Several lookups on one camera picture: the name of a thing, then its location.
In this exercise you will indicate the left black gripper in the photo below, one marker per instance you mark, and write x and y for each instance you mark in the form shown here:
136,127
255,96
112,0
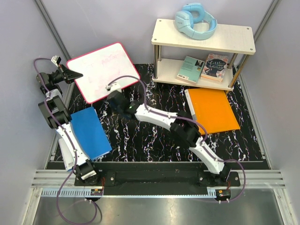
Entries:
69,75

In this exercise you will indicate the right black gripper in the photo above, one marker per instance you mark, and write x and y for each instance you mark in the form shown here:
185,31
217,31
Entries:
111,106

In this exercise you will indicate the pink framed whiteboard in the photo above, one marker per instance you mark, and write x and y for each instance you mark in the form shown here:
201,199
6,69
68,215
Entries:
99,68

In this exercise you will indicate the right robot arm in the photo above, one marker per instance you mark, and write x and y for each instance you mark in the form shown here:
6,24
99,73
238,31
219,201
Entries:
183,129

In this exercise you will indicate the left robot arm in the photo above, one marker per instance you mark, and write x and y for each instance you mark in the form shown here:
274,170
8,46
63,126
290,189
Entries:
58,118

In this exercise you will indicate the black marble pattern mat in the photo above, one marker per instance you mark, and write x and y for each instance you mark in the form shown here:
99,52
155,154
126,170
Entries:
134,141

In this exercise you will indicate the blue book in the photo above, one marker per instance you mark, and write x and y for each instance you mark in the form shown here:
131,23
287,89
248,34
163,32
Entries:
82,138

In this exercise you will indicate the teal paperback book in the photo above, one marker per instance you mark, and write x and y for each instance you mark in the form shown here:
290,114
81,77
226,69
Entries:
190,70

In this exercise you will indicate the orange folder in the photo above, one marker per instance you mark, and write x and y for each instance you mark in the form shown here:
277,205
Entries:
211,109

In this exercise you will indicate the Little Women book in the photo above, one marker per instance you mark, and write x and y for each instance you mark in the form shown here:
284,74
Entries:
214,68

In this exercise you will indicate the light blue headphones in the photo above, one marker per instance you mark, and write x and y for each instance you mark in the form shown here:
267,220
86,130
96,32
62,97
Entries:
190,15

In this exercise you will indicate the white two-tier shelf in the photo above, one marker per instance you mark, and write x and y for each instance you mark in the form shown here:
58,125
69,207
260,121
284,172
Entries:
227,39

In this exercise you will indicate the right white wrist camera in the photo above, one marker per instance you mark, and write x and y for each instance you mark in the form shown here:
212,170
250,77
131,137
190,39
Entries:
113,87

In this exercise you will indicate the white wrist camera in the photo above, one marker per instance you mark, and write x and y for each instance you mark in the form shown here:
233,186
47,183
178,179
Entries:
113,87
56,60

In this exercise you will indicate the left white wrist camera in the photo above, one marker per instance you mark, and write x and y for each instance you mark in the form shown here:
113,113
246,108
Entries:
56,60

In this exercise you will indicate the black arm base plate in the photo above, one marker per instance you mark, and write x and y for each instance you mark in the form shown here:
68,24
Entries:
160,179

